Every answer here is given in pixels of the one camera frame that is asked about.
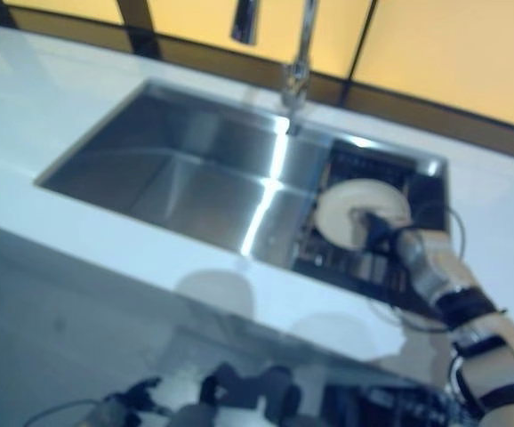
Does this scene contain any white glossy cabinet door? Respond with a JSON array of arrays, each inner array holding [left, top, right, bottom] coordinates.
[[0, 217, 182, 427]]

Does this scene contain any black sink dish rack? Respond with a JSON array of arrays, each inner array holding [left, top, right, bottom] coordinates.
[[291, 139, 423, 300]]

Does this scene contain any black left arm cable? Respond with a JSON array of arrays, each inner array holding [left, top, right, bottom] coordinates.
[[21, 399, 100, 427]]

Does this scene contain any robot left leg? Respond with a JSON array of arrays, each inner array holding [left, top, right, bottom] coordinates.
[[170, 399, 229, 427]]

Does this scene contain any cream round plate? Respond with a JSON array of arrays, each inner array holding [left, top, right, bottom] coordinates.
[[316, 178, 414, 252]]

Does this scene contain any stainless steel kitchen sink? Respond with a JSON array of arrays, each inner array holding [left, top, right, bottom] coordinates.
[[34, 77, 450, 313]]

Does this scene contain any chrome pull-down kitchen faucet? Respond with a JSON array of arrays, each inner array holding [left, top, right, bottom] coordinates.
[[230, 0, 321, 137]]

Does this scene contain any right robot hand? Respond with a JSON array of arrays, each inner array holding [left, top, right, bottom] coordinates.
[[353, 210, 419, 260]]

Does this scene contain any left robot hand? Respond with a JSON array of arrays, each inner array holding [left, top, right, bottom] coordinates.
[[112, 375, 165, 417]]

